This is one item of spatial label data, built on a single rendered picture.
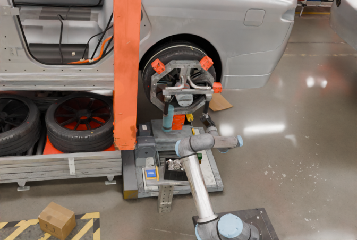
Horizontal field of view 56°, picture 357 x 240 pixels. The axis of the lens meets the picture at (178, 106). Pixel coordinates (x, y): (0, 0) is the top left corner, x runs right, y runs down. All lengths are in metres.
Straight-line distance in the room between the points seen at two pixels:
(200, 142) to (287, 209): 1.36
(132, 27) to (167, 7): 0.61
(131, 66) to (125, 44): 0.17
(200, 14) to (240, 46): 0.51
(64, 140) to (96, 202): 0.61
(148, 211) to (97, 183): 0.55
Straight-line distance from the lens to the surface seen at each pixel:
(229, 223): 2.31
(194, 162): 2.35
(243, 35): 2.96
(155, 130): 3.39
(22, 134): 3.08
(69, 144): 3.00
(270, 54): 3.17
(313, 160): 3.94
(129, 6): 2.08
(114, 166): 3.03
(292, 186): 3.57
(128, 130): 2.62
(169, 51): 2.83
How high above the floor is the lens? 2.51
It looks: 38 degrees down
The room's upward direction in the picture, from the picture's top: 8 degrees clockwise
